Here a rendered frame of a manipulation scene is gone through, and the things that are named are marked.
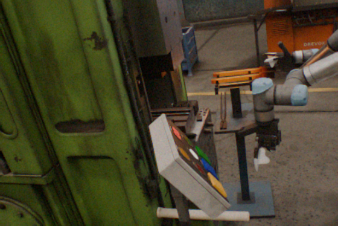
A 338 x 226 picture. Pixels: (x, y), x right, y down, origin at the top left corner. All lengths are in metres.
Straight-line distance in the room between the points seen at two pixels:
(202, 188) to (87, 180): 0.82
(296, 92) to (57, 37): 0.96
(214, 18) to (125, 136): 8.22
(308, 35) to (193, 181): 4.28
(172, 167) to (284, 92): 0.47
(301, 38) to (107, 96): 4.11
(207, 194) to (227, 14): 8.43
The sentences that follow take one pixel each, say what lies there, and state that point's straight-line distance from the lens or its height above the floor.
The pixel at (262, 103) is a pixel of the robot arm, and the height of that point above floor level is 1.22.
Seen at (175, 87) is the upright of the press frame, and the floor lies 1.04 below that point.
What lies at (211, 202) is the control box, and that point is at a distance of 1.08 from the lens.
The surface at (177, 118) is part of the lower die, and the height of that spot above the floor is 0.99.
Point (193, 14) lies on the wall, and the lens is 9.55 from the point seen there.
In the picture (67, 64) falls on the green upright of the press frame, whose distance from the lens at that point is 1.42.
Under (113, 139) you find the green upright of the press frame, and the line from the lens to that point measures 1.40.
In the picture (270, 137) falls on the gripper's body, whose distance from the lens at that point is 1.24.
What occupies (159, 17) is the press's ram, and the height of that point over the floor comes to 1.53.
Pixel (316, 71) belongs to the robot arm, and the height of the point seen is 1.29.
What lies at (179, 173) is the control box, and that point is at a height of 1.14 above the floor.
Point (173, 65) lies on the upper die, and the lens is 1.50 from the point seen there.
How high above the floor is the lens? 1.71
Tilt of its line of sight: 24 degrees down
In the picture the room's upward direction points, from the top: 12 degrees counter-clockwise
